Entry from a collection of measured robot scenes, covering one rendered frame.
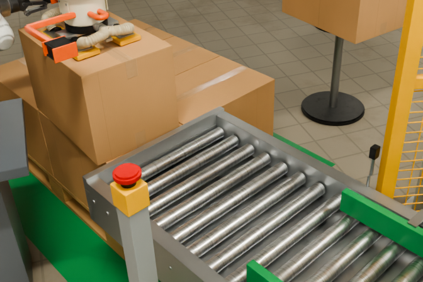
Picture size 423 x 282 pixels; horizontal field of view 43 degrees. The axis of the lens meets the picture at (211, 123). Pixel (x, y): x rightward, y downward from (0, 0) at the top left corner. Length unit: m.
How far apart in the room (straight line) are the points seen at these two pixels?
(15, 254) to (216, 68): 1.33
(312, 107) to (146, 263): 2.22
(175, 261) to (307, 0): 1.88
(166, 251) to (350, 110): 2.05
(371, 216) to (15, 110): 1.39
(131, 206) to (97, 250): 1.30
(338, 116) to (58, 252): 1.84
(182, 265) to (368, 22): 1.77
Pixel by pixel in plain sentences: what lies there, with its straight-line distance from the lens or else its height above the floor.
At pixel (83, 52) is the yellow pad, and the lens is 2.11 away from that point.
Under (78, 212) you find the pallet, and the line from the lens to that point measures 2.81.
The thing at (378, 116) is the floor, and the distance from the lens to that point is 3.54.
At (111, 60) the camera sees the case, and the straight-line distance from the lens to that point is 2.08.
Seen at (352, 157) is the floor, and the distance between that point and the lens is 3.14.
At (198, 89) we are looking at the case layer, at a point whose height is 0.54.
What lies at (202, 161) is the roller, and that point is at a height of 0.53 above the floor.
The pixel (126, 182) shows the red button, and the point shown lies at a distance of 1.29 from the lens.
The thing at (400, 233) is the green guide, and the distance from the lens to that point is 1.82.
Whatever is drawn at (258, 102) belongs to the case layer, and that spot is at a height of 0.46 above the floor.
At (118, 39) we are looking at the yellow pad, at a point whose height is 0.97.
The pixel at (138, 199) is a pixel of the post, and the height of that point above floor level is 0.97.
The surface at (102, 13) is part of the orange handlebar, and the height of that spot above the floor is 1.08.
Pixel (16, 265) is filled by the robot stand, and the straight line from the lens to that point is 2.38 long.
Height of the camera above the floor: 1.83
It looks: 33 degrees down
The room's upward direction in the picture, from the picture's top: 2 degrees counter-clockwise
